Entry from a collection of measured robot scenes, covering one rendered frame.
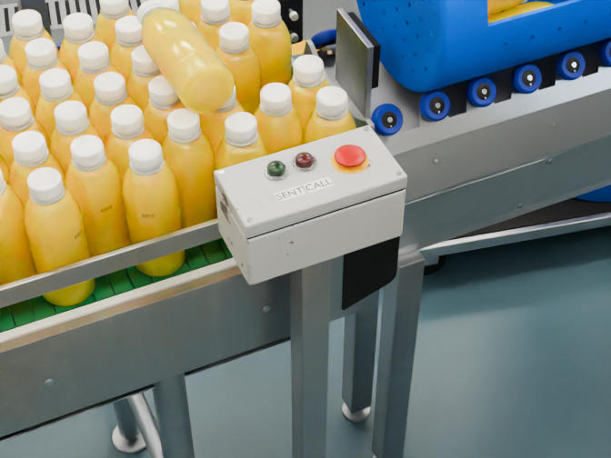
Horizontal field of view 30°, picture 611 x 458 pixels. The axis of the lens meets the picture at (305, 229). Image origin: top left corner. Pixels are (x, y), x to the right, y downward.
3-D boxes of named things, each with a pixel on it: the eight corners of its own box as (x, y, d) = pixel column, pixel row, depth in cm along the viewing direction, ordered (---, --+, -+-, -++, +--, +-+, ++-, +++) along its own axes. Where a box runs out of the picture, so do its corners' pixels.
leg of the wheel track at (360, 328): (374, 417, 239) (390, 204, 194) (349, 426, 237) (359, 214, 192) (362, 396, 243) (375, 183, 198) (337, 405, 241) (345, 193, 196)
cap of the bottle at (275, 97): (254, 104, 143) (253, 93, 142) (274, 88, 145) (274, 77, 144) (276, 116, 141) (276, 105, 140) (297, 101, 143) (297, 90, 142)
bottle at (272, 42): (264, 93, 172) (261, -5, 159) (301, 110, 169) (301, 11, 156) (236, 117, 168) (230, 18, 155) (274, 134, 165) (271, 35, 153)
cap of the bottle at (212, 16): (203, 4, 158) (202, -7, 157) (231, 4, 158) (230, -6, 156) (199, 21, 155) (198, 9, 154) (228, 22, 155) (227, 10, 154)
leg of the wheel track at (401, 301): (405, 470, 230) (429, 260, 185) (379, 480, 228) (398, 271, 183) (392, 447, 234) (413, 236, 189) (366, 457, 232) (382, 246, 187)
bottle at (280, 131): (242, 204, 155) (236, 104, 143) (275, 177, 159) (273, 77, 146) (280, 226, 152) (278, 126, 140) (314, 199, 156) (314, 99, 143)
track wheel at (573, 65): (584, 45, 166) (576, 46, 168) (557, 53, 164) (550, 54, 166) (590, 75, 167) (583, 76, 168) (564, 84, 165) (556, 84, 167)
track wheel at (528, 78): (540, 58, 164) (533, 59, 166) (513, 66, 162) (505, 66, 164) (546, 89, 164) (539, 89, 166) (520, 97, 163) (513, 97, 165)
